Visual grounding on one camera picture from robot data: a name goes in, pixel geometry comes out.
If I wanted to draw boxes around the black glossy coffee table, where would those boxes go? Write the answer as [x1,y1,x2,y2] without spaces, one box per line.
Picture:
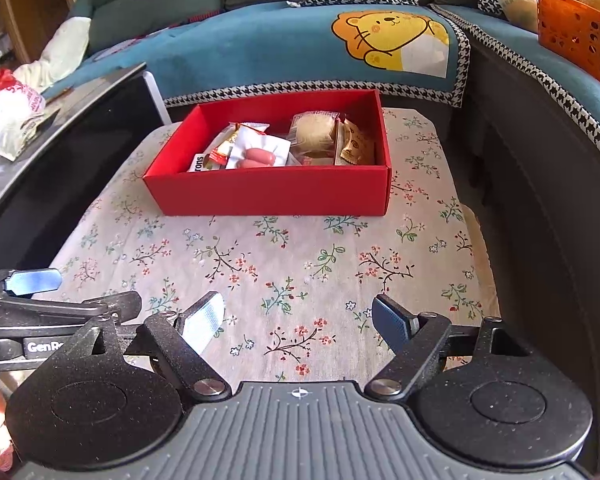
[0,64,171,269]

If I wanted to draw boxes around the red yellow snack packet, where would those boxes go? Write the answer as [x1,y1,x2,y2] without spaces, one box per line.
[202,122,270,170]

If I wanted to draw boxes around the red cardboard box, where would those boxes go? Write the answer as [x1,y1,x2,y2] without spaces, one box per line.
[143,90,391,216]

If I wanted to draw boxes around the white red plastic bag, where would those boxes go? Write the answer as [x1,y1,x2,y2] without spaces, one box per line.
[0,68,46,141]

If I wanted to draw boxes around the round pastry clear wrapper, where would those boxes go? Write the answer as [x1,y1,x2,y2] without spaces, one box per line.
[288,110,338,158]

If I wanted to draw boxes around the red mooncake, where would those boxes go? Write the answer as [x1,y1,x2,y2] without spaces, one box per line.
[298,154,335,166]

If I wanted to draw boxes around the blue lion sofa cover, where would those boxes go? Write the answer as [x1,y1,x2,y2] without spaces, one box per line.
[44,2,600,151]

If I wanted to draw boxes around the orange plastic basket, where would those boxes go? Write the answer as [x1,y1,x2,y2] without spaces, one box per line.
[536,0,600,82]

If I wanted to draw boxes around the floral tablecloth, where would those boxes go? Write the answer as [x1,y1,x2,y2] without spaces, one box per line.
[52,108,500,384]

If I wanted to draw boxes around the white cloth on sofa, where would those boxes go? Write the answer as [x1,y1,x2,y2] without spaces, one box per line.
[12,16,92,93]

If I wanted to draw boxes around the Kaprons wafer packet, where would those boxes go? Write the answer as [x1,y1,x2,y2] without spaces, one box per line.
[188,154,222,172]

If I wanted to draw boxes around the paper packet on table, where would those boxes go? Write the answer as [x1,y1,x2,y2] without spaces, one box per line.
[0,108,60,162]

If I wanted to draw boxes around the gold foil snack packet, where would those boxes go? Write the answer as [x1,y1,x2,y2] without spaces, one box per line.
[334,119,375,166]

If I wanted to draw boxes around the vacuum packed pink sausages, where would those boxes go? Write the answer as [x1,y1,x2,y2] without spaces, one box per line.
[225,129,290,169]

